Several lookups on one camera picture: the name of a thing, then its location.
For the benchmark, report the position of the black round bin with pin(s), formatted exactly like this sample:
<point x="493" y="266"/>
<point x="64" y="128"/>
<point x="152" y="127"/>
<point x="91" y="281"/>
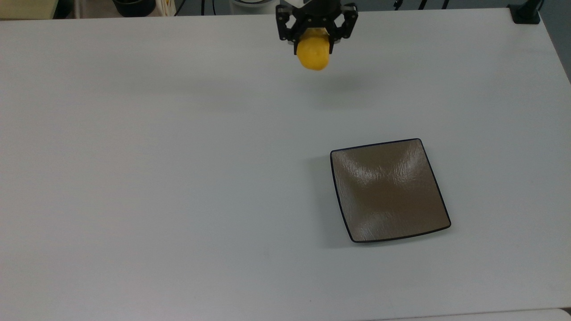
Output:
<point x="134" y="6"/>

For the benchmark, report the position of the white round base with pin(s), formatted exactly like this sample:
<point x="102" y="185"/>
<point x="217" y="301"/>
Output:
<point x="252" y="3"/>

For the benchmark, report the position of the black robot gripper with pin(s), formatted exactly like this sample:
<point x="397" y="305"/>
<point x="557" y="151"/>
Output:
<point x="317" y="13"/>

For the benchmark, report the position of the black corner table clamp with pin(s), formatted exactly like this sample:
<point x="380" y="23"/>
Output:
<point x="526" y="12"/>

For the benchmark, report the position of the yellow potato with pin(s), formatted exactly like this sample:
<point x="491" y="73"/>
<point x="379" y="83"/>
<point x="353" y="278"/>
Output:
<point x="314" y="53"/>

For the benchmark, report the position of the square brown ceramic plate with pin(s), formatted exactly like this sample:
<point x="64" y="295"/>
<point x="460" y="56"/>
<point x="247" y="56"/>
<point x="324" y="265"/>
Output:
<point x="388" y="191"/>

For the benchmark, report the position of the beige cardboard box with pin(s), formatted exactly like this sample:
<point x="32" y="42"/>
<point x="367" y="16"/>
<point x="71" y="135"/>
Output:
<point x="26" y="8"/>

